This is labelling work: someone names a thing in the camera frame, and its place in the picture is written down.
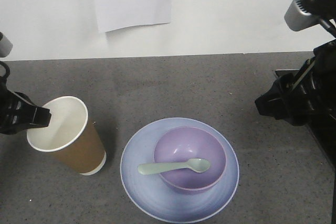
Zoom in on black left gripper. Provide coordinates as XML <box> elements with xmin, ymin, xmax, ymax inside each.
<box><xmin>1</xmin><ymin>61</ymin><xmax>51</xmax><ymax>134</ymax></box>

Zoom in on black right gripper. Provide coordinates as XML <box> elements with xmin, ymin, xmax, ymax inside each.
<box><xmin>255</xmin><ymin>40</ymin><xmax>335</xmax><ymax>126</ymax></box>

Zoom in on brown paper cup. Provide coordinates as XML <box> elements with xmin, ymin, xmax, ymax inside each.
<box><xmin>27</xmin><ymin>96</ymin><xmax>107</xmax><ymax>176</ymax></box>

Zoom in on mint green plastic spoon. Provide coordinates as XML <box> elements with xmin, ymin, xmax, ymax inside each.
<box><xmin>138</xmin><ymin>158</ymin><xmax>211</xmax><ymax>175</ymax></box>

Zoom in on purple plastic bowl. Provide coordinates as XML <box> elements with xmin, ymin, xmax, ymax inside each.
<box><xmin>153</xmin><ymin>126</ymin><xmax>227</xmax><ymax>195</ymax></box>

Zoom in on light blue plate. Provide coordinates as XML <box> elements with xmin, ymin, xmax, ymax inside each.
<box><xmin>120</xmin><ymin>118</ymin><xmax>239</xmax><ymax>223</ymax></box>

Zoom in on black gas cooktop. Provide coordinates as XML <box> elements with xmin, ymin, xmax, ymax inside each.
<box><xmin>274</xmin><ymin>69</ymin><xmax>336</xmax><ymax>175</ymax></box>

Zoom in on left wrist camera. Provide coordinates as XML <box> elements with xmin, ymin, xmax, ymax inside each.
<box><xmin>0</xmin><ymin>32</ymin><xmax>13</xmax><ymax>58</ymax></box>

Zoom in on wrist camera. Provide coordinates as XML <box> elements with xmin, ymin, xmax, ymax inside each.
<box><xmin>284</xmin><ymin>0</ymin><xmax>335</xmax><ymax>36</ymax></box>
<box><xmin>0</xmin><ymin>32</ymin><xmax>13</xmax><ymax>58</ymax></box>

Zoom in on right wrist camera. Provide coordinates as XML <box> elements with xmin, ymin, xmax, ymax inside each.
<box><xmin>284</xmin><ymin>0</ymin><xmax>335</xmax><ymax>36</ymax></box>

